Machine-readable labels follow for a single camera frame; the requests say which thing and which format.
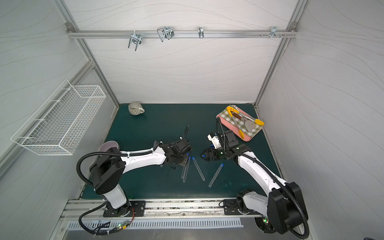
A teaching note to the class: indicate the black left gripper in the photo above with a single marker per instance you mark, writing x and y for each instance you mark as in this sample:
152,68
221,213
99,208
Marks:
182,160

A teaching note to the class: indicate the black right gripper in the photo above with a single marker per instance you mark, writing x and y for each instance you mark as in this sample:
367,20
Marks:
210,153

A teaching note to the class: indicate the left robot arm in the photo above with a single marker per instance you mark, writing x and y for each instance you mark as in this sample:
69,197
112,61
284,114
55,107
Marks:
106,172

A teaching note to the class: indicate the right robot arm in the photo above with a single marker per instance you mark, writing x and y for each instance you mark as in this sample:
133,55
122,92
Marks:
282,209

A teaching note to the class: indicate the pink plastic tray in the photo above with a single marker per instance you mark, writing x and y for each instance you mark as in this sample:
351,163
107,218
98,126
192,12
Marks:
240,123

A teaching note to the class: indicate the green white checkered cloth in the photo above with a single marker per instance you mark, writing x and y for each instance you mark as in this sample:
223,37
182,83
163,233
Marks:
240,121

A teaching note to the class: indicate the striped ceramic cup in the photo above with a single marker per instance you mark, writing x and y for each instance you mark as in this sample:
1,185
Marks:
135,108

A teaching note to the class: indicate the purple bowl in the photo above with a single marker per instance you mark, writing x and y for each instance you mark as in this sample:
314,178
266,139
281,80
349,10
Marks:
108,145

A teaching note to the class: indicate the metal hook clamp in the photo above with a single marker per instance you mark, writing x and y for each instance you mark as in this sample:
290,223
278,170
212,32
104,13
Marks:
135,39
274,34
201,32
165,32

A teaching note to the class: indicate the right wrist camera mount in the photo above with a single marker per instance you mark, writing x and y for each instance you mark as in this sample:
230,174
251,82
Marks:
214,139

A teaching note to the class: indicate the yellow handled metal tongs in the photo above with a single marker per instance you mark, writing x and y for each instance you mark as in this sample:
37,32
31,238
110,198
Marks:
240,125

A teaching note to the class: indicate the brown handled metal spatula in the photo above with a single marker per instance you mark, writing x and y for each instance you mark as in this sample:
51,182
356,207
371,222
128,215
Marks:
249,125

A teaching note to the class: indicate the white slotted cable duct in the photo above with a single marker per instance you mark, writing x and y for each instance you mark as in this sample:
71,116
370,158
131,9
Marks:
149,224

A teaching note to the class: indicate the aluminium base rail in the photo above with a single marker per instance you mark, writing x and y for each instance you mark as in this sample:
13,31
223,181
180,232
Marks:
157,209

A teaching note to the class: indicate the white wire basket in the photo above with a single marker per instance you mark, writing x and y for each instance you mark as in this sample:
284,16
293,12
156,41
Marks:
58,125

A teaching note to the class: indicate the aluminium top rail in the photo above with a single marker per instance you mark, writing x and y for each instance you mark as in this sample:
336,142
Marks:
179,34

